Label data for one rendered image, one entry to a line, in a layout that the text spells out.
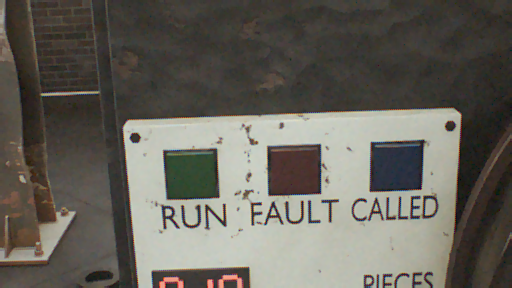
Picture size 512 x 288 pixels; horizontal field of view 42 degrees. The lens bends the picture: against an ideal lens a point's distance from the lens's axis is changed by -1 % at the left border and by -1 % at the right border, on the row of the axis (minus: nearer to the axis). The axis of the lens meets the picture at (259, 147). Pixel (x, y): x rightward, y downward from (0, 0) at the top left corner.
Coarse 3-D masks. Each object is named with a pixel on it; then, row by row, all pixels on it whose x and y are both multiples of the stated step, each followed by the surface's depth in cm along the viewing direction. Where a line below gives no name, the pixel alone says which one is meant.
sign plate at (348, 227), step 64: (128, 128) 51; (192, 128) 52; (256, 128) 52; (320, 128) 52; (384, 128) 52; (448, 128) 52; (256, 192) 53; (320, 192) 53; (384, 192) 54; (448, 192) 54; (192, 256) 55; (256, 256) 55; (320, 256) 55; (384, 256) 55; (448, 256) 55
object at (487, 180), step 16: (496, 144) 54; (496, 160) 46; (480, 176) 47; (496, 176) 46; (480, 192) 46; (464, 208) 48; (480, 208) 47; (464, 224) 47; (464, 240) 48; (464, 256) 48; (448, 272) 49; (464, 272) 48
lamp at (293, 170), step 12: (276, 156) 52; (288, 156) 52; (300, 156) 52; (312, 156) 52; (276, 168) 52; (288, 168) 52; (300, 168) 52; (312, 168) 52; (276, 180) 52; (288, 180) 53; (300, 180) 53; (312, 180) 53; (276, 192) 53; (288, 192) 53; (300, 192) 53; (312, 192) 53
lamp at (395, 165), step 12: (396, 144) 52; (408, 144) 52; (420, 144) 52; (384, 156) 52; (396, 156) 52; (408, 156) 52; (384, 168) 52; (396, 168) 52; (408, 168) 53; (384, 180) 53; (396, 180) 53; (408, 180) 53
